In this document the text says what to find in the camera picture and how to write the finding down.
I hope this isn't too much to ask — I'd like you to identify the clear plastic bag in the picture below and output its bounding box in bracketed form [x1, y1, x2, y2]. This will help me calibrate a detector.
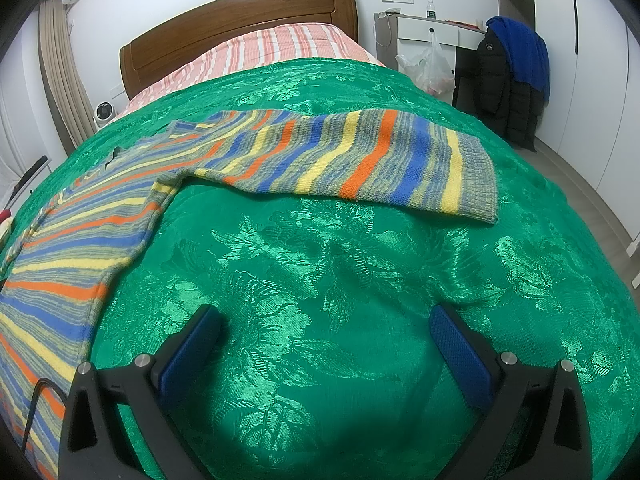
[396, 30, 457, 96]

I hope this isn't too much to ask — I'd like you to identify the beige curtain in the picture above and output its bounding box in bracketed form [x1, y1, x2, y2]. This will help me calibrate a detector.
[39, 0, 98, 158]

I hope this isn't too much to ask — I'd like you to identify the small white fan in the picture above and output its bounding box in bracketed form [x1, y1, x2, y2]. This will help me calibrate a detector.
[92, 101, 118, 128]

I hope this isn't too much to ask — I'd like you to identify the white desk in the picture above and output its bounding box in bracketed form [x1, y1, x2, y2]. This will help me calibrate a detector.
[375, 12, 488, 111]

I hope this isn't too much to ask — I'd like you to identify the pink striped bed sheet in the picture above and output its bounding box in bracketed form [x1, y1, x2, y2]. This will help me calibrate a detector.
[122, 22, 386, 116]

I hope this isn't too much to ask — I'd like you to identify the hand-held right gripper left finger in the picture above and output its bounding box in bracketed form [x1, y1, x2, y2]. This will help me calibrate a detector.
[57, 303, 226, 480]

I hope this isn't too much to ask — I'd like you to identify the black puffer jacket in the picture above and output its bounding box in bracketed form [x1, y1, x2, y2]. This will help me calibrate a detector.
[452, 27, 546, 153]

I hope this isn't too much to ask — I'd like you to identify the blue garment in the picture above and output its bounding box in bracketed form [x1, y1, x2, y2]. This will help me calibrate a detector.
[485, 16, 551, 103]

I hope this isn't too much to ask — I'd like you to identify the wooden headboard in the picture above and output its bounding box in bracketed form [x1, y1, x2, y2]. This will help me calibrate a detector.
[119, 0, 360, 101]

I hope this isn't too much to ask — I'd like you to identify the black cable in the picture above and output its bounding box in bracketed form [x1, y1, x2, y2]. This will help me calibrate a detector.
[20, 377, 68, 456]

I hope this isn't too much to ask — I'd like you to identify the white wardrobe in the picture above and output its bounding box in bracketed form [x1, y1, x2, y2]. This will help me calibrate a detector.
[497, 0, 640, 241]

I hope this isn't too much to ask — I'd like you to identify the striped knit sweater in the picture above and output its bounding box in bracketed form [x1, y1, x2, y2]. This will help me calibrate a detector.
[0, 108, 501, 478]

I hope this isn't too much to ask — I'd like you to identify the green floral bedspread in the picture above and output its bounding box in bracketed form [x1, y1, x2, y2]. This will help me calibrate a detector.
[0, 57, 640, 480]

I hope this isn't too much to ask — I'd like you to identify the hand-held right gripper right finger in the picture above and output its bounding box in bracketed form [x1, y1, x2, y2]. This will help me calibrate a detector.
[428, 304, 593, 480]

